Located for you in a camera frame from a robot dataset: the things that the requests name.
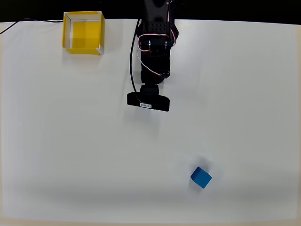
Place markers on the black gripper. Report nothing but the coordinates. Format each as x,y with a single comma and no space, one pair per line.
150,79

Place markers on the blue cube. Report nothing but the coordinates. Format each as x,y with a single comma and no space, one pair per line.
201,177

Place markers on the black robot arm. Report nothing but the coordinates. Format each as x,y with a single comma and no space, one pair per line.
157,21

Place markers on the yellow open cardboard box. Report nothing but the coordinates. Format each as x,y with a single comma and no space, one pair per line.
87,33

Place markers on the black bar webcam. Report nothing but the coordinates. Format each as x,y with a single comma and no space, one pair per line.
150,101

